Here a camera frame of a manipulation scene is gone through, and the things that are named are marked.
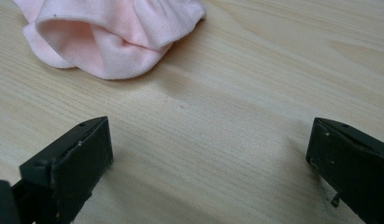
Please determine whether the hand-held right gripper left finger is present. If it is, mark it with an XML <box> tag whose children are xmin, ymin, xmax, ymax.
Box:
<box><xmin>11</xmin><ymin>116</ymin><xmax>115</xmax><ymax>224</ymax></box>

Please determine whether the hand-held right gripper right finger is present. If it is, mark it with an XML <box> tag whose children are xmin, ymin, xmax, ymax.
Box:
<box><xmin>306</xmin><ymin>117</ymin><xmax>384</xmax><ymax>224</ymax></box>

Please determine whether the pink sock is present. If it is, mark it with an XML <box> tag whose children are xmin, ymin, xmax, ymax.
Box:
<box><xmin>12</xmin><ymin>0</ymin><xmax>207</xmax><ymax>80</ymax></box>

